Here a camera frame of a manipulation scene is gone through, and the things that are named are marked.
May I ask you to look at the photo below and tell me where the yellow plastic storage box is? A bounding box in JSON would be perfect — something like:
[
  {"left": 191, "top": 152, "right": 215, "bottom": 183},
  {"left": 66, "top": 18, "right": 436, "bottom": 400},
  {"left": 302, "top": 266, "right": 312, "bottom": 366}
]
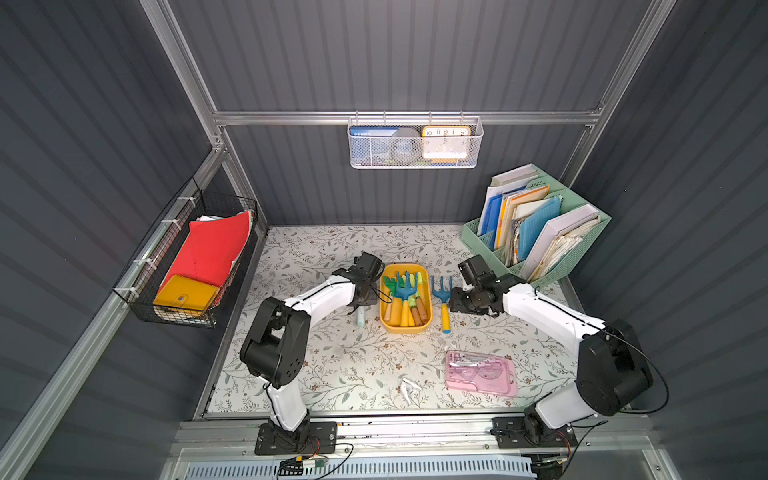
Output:
[{"left": 379, "top": 263, "right": 434, "bottom": 334}]

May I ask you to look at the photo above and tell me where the red folder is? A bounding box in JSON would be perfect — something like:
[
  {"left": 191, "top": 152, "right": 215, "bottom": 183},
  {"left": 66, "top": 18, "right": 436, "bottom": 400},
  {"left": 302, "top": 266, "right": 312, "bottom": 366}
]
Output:
[{"left": 161, "top": 210, "right": 254, "bottom": 287}]

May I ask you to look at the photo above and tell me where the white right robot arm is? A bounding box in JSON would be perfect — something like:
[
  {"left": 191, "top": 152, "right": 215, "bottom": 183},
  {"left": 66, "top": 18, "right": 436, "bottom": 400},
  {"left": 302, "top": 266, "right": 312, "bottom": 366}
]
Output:
[{"left": 449, "top": 255, "right": 654, "bottom": 439}]

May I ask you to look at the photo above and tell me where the white vented rail cover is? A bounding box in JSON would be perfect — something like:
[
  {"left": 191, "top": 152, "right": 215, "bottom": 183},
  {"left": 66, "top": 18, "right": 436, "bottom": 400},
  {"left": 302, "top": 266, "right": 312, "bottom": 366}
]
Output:
[{"left": 181, "top": 454, "right": 537, "bottom": 479}]

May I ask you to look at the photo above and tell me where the green rake wooden handle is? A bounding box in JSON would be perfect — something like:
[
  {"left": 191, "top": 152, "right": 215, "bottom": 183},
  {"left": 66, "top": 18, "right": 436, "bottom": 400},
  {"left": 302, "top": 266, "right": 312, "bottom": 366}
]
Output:
[{"left": 383, "top": 276, "right": 397, "bottom": 325}]

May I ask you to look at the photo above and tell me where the grey tape roll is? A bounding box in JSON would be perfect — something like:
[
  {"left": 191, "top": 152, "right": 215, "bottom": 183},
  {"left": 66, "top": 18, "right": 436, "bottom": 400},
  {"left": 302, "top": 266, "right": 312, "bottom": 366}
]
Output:
[{"left": 390, "top": 127, "right": 422, "bottom": 164}]

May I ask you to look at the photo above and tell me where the yellow case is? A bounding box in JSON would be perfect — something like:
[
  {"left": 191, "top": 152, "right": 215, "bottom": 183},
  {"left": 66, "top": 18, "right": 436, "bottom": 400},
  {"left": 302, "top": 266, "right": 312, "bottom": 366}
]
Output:
[{"left": 154, "top": 275, "right": 220, "bottom": 311}]

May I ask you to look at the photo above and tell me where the blue folder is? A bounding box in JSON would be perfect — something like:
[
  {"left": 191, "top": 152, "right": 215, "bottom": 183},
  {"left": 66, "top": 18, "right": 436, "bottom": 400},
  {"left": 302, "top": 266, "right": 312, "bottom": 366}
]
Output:
[{"left": 478, "top": 190, "right": 520, "bottom": 235}]

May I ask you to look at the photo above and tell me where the stack of magazines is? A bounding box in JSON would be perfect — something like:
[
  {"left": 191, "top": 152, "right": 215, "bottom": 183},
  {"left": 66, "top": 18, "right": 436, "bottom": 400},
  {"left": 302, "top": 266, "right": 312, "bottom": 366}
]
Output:
[{"left": 504, "top": 199, "right": 547, "bottom": 267}]

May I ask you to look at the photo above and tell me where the lime rake wooden handle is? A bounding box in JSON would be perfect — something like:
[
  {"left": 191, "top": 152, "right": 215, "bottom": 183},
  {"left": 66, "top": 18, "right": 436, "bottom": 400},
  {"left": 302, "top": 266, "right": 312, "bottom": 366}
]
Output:
[{"left": 414, "top": 272, "right": 428, "bottom": 326}]

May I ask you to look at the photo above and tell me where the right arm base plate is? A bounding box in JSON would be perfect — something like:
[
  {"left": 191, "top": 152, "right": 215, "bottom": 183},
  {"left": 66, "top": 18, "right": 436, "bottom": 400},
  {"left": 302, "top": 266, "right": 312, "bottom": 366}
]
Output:
[{"left": 490, "top": 416, "right": 578, "bottom": 449}]

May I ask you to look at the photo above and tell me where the pink plastic pencil case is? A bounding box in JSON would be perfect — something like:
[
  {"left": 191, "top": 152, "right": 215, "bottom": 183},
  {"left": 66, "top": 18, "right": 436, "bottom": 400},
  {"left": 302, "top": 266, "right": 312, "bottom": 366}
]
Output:
[{"left": 445, "top": 350, "right": 518, "bottom": 397}]

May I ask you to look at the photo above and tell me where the black wire wall basket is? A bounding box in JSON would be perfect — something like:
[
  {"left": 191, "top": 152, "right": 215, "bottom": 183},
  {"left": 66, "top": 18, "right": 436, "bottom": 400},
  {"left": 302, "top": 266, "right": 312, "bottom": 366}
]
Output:
[{"left": 113, "top": 180, "right": 258, "bottom": 328}]

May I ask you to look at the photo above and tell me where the blue rake yellow handle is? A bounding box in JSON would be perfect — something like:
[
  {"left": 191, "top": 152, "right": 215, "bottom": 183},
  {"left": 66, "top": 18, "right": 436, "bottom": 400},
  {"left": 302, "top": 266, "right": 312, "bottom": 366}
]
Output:
[
  {"left": 430, "top": 276, "right": 452, "bottom": 334},
  {"left": 395, "top": 271, "right": 417, "bottom": 328}
]

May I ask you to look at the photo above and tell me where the white paper scrap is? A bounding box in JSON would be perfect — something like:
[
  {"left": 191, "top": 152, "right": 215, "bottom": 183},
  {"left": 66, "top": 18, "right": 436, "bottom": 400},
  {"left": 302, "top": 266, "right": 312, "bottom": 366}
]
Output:
[{"left": 399, "top": 377, "right": 422, "bottom": 406}]

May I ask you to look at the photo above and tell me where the orange yellow book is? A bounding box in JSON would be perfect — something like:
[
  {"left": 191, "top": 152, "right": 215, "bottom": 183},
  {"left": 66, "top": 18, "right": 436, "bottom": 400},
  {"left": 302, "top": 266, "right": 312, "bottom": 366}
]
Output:
[{"left": 494, "top": 185, "right": 550, "bottom": 250}]

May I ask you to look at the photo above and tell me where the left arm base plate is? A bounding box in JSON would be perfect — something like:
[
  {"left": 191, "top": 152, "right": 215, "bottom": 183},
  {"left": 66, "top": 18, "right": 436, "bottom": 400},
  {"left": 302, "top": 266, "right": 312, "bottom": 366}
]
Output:
[{"left": 254, "top": 420, "right": 338, "bottom": 456}]

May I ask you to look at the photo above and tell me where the white binder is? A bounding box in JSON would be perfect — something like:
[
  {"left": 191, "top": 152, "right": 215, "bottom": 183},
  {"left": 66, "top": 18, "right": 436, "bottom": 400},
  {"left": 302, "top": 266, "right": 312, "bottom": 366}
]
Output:
[{"left": 520, "top": 204, "right": 600, "bottom": 282}]

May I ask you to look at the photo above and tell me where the teal folder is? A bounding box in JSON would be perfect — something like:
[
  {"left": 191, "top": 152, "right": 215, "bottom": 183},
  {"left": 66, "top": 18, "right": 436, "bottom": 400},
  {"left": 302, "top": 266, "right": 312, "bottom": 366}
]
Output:
[{"left": 517, "top": 196, "right": 562, "bottom": 262}]

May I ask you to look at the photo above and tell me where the blue box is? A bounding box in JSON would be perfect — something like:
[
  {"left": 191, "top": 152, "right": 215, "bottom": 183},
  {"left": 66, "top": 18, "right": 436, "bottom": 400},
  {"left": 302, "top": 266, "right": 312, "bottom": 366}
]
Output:
[{"left": 348, "top": 126, "right": 398, "bottom": 168}]

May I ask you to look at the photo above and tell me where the green plastic file organizer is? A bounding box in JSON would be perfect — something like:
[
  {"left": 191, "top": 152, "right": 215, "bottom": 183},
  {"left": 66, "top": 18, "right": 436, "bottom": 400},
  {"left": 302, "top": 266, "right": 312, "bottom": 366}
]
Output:
[{"left": 460, "top": 164, "right": 611, "bottom": 287}]

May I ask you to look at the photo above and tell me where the white wire wall basket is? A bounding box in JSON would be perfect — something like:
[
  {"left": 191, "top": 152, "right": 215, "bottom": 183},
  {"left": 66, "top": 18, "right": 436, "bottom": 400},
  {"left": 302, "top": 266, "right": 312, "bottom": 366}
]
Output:
[{"left": 347, "top": 113, "right": 484, "bottom": 170}]

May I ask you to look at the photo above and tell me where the yellow white clock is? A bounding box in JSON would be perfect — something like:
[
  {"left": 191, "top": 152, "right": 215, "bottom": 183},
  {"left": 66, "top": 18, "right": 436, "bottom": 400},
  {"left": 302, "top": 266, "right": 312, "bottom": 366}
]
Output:
[{"left": 422, "top": 125, "right": 472, "bottom": 161}]

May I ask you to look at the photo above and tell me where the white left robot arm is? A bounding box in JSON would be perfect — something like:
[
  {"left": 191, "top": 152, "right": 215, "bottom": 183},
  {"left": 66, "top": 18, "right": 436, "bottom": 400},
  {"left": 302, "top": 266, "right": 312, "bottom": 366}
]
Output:
[{"left": 239, "top": 252, "right": 384, "bottom": 435}]

